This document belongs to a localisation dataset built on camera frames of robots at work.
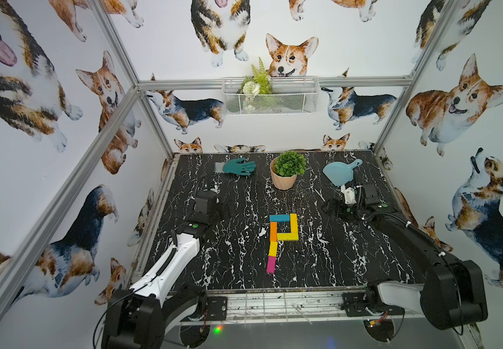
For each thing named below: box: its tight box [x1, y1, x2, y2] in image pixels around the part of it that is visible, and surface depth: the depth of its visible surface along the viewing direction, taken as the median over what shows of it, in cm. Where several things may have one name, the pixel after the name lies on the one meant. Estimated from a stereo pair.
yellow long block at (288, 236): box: [276, 232, 299, 241], surface depth 92 cm
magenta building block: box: [266, 255, 277, 274], surface depth 85 cm
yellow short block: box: [268, 241, 279, 258], surface depth 88 cm
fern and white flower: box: [239, 56, 278, 112], surface depth 86 cm
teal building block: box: [268, 213, 291, 223], surface depth 97 cm
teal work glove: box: [213, 157, 257, 176], surface depth 117 cm
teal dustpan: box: [322, 158, 364, 187], surface depth 116 cm
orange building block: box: [269, 221, 278, 242], surface depth 94 cm
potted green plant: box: [269, 150, 308, 191], surface depth 99 cm
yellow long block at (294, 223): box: [290, 213, 299, 234], surface depth 97 cm
